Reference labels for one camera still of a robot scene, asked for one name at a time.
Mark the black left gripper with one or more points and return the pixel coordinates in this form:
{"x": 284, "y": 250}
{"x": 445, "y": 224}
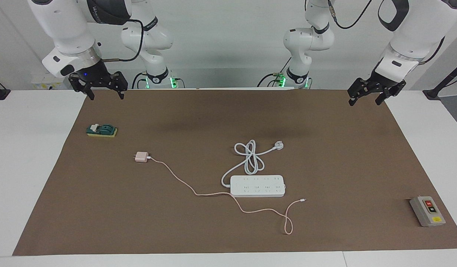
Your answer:
{"x": 380, "y": 83}

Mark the white wall socket box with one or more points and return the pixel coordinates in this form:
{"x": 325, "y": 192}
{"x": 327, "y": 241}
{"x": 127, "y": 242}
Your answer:
{"x": 39, "y": 83}

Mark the brown table mat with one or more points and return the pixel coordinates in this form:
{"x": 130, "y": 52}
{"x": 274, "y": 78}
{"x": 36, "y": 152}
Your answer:
{"x": 176, "y": 222}

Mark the grey push-button switch box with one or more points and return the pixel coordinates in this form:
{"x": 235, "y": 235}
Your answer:
{"x": 428, "y": 211}

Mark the green knife switch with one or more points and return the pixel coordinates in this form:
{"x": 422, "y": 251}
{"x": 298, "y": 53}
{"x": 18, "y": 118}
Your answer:
{"x": 102, "y": 129}

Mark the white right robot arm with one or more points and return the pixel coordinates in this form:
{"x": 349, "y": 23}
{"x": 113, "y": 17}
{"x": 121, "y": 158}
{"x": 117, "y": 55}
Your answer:
{"x": 65, "y": 26}

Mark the pink charger adapter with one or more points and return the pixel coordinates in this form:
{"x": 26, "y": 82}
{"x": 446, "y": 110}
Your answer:
{"x": 141, "y": 157}

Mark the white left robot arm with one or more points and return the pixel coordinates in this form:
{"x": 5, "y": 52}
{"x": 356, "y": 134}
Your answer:
{"x": 417, "y": 37}

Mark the white power strip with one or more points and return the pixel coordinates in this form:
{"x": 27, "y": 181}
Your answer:
{"x": 258, "y": 187}

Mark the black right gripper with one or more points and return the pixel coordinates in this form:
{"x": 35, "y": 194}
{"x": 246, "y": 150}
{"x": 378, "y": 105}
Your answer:
{"x": 91, "y": 76}

